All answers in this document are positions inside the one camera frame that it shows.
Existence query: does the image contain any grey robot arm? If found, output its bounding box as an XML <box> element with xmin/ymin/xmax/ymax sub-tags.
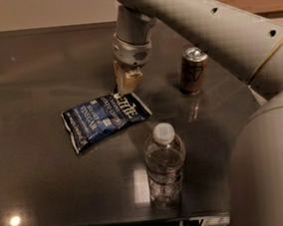
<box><xmin>117</xmin><ymin>0</ymin><xmax>283</xmax><ymax>226</ymax></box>

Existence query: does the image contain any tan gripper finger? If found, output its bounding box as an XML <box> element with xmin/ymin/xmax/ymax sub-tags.
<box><xmin>114</xmin><ymin>62</ymin><xmax>142</xmax><ymax>95</ymax></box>

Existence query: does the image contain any clear plastic water bottle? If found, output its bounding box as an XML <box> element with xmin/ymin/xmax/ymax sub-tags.
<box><xmin>144</xmin><ymin>122</ymin><xmax>185</xmax><ymax>209</ymax></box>

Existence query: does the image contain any brown soda can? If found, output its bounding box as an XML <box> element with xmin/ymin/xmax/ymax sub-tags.
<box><xmin>179</xmin><ymin>47</ymin><xmax>208</xmax><ymax>94</ymax></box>

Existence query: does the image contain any blue Kettle chip bag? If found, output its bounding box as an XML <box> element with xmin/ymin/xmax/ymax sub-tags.
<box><xmin>62</xmin><ymin>93</ymin><xmax>151</xmax><ymax>154</ymax></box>

